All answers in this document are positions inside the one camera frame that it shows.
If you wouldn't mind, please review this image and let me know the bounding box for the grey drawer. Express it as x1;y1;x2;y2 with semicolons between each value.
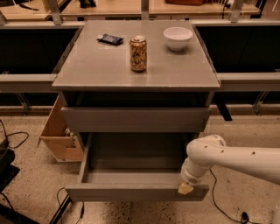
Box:
66;133;209;202
61;107;210;133

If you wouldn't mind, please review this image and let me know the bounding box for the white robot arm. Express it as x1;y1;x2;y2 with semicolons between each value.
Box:
178;135;280;194

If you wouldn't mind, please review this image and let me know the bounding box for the grey drawer cabinet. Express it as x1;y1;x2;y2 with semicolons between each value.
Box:
52;20;220;144

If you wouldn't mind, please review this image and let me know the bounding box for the grey top drawer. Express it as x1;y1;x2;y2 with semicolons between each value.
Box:
61;107;210;133

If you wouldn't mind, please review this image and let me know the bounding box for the black stand leg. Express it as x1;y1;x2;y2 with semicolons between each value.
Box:
49;195;72;224

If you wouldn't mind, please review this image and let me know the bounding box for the cardboard box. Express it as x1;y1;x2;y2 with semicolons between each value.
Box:
40;97;84;162

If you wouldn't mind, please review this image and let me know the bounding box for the white ceramic bowl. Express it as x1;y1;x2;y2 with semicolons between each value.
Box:
164;27;193;51

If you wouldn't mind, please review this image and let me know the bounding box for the patterned drink can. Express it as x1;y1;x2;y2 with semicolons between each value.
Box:
129;35;147;72

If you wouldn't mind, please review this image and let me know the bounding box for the dark blue snack packet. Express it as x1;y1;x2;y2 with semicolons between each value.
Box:
97;34;123;46

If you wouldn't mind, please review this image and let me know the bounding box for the black equipment left edge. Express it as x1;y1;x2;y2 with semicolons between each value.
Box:
0;140;20;193

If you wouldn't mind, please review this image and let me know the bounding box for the black floor cable right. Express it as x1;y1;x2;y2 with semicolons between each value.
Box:
209;169;263;224

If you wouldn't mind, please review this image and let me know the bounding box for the black floor cable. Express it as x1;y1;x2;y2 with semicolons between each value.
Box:
209;169;263;224
0;119;30;150

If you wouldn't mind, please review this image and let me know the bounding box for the grey metal rail frame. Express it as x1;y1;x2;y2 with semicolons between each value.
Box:
1;0;279;93

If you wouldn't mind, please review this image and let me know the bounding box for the black floor cable left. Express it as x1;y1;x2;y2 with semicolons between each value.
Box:
0;119;30;150

